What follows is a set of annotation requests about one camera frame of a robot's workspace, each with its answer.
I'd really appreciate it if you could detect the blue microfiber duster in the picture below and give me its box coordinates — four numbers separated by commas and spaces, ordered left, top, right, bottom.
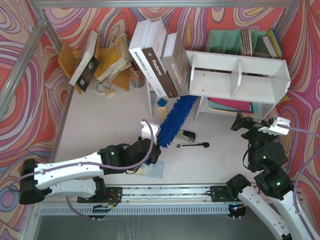
144, 95, 199, 166

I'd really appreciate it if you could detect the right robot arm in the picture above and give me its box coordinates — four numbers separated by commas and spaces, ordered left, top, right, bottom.
226, 112, 320, 240

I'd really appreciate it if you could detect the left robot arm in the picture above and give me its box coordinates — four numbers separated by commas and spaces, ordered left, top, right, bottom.
19, 138, 161, 205

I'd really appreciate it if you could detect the white bookshelf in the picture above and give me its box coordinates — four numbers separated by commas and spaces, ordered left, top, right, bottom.
147, 50, 292, 123

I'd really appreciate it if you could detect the coloured paper stack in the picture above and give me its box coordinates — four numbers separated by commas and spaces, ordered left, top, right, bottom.
207, 97, 261, 116

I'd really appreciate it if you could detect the calculator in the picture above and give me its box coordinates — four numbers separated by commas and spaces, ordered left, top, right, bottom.
136, 161, 165, 179

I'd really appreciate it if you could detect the pink toy pig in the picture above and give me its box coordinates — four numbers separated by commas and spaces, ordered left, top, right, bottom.
267, 107, 279, 119

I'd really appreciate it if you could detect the yellow sticky note pad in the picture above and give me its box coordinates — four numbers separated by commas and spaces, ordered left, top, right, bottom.
157, 106, 168, 121

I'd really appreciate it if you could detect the white box cutter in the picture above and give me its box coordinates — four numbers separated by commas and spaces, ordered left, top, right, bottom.
176, 142, 210, 149

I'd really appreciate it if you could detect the beige black stapler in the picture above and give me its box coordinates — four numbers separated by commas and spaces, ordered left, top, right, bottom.
176, 129, 196, 143

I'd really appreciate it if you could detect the blue small box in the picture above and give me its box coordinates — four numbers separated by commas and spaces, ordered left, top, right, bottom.
157, 98, 168, 107

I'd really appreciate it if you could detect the green desk organizer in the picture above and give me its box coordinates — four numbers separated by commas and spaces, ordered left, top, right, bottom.
205, 28, 283, 59

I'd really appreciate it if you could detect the grey Lonely Ones book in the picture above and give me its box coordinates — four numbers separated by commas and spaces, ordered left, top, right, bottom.
161, 32, 192, 96

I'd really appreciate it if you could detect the yellow books stack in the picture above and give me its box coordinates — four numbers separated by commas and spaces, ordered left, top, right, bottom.
96, 32, 131, 83

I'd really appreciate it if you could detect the black white book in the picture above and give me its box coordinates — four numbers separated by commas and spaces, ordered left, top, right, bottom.
69, 30, 100, 92

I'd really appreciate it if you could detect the brown Fredonia book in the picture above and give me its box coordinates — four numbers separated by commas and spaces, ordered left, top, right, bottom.
142, 19, 178, 99

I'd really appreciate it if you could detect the white Mademoiselle book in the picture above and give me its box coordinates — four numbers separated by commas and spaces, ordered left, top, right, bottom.
128, 19, 166, 97

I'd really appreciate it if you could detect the yellow wooden book rack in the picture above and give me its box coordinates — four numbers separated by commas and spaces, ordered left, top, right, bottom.
57, 34, 131, 95

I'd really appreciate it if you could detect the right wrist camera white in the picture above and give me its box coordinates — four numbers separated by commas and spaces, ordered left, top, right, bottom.
258, 117, 291, 136

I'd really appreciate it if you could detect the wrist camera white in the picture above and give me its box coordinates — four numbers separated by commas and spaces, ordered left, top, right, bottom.
258, 117, 291, 136
140, 119, 161, 145

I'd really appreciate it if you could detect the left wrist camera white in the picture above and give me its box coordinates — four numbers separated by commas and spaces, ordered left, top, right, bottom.
140, 119, 161, 145

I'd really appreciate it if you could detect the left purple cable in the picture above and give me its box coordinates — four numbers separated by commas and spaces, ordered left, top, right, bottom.
8, 119, 155, 221

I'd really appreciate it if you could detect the purple cable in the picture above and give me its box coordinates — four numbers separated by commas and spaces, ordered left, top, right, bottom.
8, 119, 155, 221
284, 124, 320, 238

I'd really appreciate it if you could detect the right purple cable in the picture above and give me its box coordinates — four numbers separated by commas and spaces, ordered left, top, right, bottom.
284, 124, 320, 238

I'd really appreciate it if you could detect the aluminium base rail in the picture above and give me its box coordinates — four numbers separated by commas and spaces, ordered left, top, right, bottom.
29, 183, 305, 216

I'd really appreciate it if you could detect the key ring with padlock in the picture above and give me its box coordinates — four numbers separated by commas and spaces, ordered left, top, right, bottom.
96, 81, 115, 97

